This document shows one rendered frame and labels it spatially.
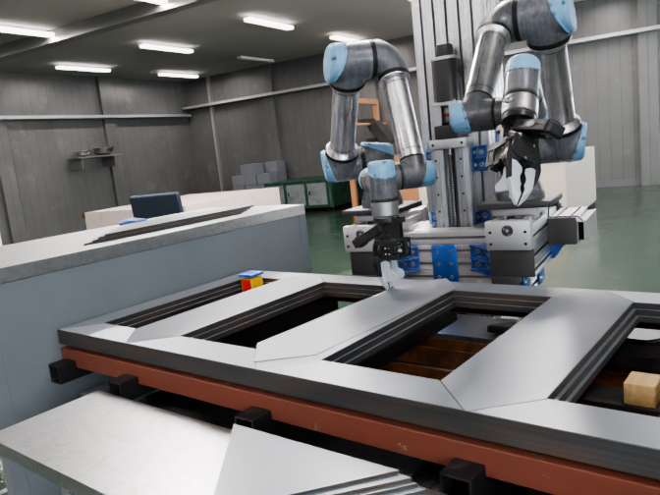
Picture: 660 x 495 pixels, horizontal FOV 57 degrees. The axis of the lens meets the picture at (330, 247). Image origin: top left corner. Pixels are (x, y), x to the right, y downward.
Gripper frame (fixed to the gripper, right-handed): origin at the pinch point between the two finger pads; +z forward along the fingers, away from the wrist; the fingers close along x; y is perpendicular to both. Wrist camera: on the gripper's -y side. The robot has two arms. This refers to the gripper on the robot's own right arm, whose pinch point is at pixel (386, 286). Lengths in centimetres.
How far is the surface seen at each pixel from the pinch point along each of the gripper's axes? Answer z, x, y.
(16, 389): 14, -74, -71
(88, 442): 11, -85, -15
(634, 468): 4, -62, 78
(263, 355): 1, -55, 6
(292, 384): 2, -62, 19
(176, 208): -7, 146, -284
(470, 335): 18.3, 17.7, 16.2
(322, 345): 0.6, -45.8, 13.8
